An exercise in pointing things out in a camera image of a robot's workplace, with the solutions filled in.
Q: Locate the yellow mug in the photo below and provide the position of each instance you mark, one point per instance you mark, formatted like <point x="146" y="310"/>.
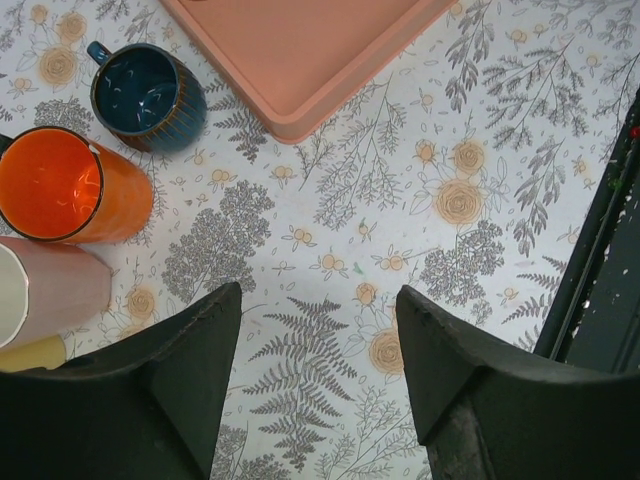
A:
<point x="48" y="353"/>

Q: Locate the light pink mug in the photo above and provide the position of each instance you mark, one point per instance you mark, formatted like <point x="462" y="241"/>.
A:
<point x="47" y="288"/>

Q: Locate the blue mug cream base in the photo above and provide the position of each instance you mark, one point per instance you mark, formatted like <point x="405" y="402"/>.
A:
<point x="146" y="97"/>

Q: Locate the floral table mat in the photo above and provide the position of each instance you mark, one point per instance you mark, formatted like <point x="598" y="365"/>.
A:
<point x="464" y="169"/>

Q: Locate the salmon pink tray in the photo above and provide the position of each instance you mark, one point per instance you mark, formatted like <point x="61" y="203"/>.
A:
<point x="294" y="63"/>

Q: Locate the orange mug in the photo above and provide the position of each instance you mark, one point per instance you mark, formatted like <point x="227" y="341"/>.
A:
<point x="58" y="186"/>

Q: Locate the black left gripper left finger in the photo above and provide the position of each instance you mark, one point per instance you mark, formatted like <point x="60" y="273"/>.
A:
<point x="146" y="407"/>

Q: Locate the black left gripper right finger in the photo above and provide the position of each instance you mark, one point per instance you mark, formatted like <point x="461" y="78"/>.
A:
<point x="485" y="409"/>

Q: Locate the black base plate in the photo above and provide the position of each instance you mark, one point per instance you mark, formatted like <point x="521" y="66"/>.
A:
<point x="593" y="321"/>

